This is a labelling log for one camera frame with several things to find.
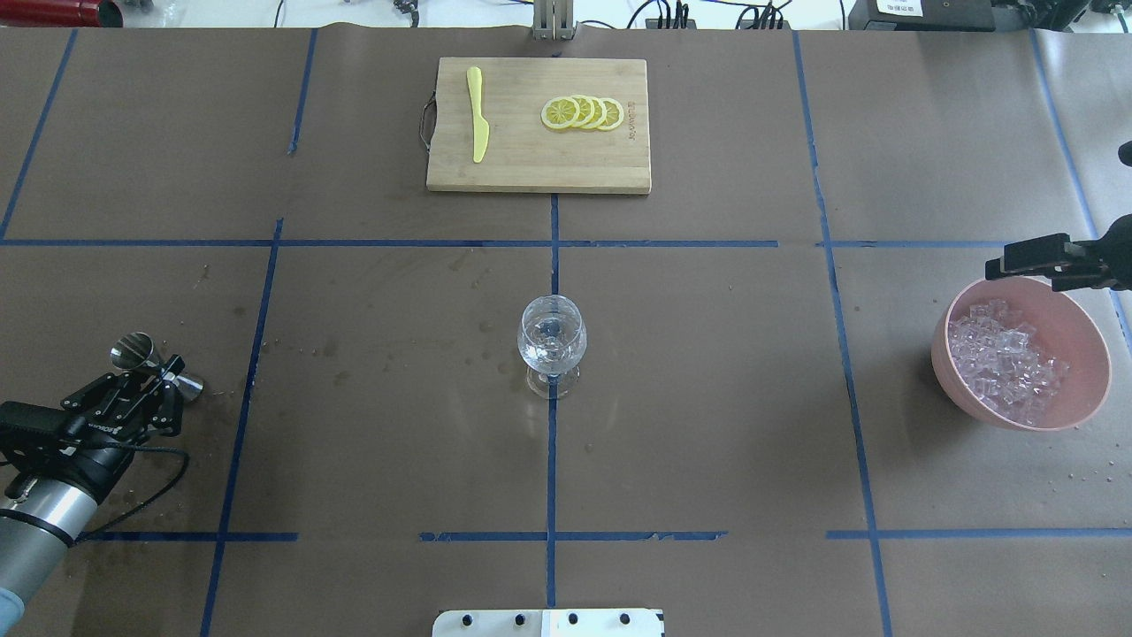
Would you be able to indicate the pink bowl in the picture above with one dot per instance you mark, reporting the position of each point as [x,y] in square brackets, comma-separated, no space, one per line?
[1063,329]

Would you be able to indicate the clear ice cubes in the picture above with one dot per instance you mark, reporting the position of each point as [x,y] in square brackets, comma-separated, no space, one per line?
[999,357]

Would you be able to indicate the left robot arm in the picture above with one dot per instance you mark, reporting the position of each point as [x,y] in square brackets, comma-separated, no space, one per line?
[38,527]

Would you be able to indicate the bamboo cutting board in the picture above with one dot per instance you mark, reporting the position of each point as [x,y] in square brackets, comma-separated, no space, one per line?
[524,156]

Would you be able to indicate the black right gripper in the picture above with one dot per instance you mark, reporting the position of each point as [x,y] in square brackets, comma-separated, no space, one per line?
[1089,263]

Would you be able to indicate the red cylinder bottle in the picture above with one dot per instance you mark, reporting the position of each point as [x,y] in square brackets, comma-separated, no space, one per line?
[61,14]

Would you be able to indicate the clear wine glass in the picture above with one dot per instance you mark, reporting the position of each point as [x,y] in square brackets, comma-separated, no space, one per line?
[552,339]

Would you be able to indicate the lemon slice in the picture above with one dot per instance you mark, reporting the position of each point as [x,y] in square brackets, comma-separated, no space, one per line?
[598,111]
[582,110]
[560,113]
[614,113]

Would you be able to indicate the black box device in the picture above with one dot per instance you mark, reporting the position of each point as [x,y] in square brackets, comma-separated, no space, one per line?
[948,16]

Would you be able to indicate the steel jigger cup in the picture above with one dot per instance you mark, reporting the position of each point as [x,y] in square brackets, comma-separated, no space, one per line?
[137,352]

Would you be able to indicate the lemon slice leftmost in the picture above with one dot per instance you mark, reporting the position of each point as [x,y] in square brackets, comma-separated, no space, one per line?
[560,113]

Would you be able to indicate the lemon slice rightmost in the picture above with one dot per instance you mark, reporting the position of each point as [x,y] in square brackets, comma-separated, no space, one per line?
[614,113]

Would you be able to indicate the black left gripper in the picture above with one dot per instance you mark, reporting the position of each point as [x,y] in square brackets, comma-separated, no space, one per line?
[99,456]

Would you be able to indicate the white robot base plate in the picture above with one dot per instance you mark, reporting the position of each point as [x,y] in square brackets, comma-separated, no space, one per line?
[551,622]

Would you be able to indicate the aluminium frame post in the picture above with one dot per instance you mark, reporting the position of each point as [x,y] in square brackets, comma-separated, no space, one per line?
[553,20]

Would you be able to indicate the yellow plastic knife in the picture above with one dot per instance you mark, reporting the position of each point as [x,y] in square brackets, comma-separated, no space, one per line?
[481,129]

